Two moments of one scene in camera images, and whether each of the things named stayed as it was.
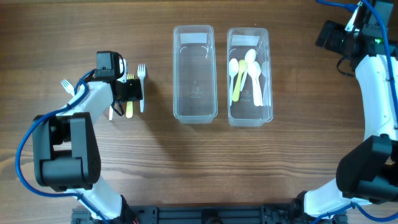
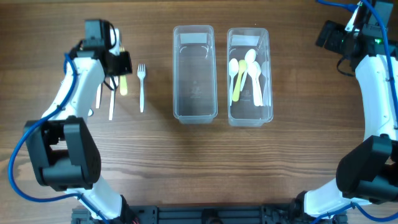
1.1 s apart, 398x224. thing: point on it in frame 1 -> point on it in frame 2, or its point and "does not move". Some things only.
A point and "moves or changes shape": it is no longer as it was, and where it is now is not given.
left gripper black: [134, 91] -> [126, 59]
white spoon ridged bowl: [233, 70] does not move
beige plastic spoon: [242, 68] does not move
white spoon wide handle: [254, 71] does not move
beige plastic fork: [129, 107] moves or changes shape
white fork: [140, 71] does not move
